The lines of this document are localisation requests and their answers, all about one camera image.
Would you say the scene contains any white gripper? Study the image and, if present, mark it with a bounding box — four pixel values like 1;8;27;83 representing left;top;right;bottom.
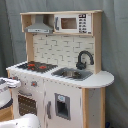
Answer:
0;77;21;89

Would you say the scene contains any white oven door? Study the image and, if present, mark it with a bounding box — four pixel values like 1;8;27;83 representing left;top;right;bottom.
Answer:
12;89;44;127

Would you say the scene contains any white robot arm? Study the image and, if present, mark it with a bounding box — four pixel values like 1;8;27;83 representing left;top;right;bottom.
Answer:
0;77;41;128

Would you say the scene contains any wooden toy kitchen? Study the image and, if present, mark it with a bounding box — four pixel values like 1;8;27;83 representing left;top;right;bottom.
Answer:
7;10;114;128

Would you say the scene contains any grey right oven knob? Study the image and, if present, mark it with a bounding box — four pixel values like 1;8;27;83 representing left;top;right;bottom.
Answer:
31;81;37;87

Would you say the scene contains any black toy stovetop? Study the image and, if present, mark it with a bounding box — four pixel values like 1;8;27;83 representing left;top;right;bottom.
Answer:
19;61;56;73

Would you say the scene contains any grey ice dispenser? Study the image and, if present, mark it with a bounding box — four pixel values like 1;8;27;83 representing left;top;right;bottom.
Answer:
55;94;71;120

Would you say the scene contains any grey toy sink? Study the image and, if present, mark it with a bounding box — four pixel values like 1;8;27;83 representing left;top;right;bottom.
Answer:
52;67;92;81

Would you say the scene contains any grey range hood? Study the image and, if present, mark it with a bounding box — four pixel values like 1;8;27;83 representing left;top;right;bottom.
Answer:
24;15;53;34

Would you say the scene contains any black toy faucet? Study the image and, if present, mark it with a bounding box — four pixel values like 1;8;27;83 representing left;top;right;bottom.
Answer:
76;50;94;70

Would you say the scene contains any white toy microwave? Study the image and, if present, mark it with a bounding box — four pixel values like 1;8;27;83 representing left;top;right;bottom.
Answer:
54;14;92;34

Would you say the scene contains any grey fabric backdrop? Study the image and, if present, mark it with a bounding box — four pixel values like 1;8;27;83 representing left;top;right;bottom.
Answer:
0;0;128;128

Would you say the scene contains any grey fridge door handle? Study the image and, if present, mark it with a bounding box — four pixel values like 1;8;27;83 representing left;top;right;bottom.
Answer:
47;101;51;119

